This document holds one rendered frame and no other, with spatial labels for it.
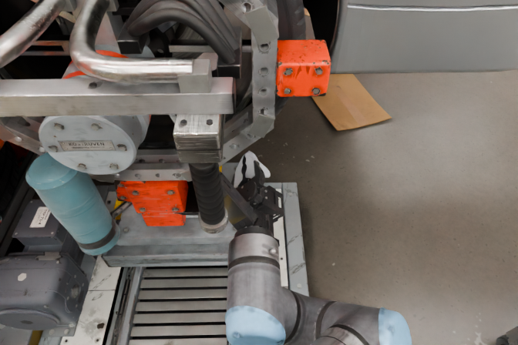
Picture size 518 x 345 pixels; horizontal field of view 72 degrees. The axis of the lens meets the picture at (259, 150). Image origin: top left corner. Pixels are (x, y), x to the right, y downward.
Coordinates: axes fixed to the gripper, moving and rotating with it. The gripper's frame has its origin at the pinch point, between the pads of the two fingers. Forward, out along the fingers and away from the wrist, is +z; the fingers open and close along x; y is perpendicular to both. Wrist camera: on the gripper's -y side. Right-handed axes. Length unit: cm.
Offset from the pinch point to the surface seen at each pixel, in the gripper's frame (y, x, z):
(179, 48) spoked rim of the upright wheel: -23.3, 6.4, 8.1
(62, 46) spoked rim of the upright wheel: -39.0, -9.4, 9.5
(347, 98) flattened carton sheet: 80, -9, 93
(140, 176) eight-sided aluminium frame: -13.3, -19.6, -2.1
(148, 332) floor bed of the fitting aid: 19, -63, -19
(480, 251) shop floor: 104, 14, 7
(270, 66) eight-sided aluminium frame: -13.9, 20.4, -2.3
